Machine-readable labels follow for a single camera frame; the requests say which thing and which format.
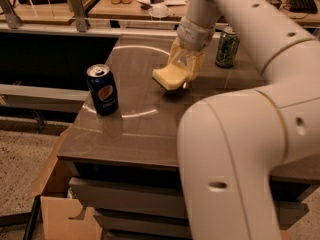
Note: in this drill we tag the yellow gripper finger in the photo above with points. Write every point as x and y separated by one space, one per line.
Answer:
194 62
176 53

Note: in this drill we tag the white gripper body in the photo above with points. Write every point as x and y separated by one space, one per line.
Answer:
194 34

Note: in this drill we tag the yellow sponge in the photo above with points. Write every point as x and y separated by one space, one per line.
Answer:
171 77

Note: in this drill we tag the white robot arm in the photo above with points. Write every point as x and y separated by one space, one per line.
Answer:
228 144

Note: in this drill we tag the green soda can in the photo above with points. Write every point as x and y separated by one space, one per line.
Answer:
227 48

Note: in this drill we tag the white bowl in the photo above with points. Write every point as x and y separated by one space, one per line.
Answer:
159 11

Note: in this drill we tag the blue Pepsi can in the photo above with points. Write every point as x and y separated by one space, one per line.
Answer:
102 87

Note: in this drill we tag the black mesh cup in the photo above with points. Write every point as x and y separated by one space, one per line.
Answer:
275 3

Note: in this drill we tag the black keyboard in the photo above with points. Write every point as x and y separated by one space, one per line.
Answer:
303 6

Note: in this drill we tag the grey drawer cabinet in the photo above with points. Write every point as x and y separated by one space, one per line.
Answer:
126 165

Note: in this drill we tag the cardboard box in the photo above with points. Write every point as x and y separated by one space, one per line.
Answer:
63 217

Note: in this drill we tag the metal railing frame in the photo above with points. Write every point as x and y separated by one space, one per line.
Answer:
82 25

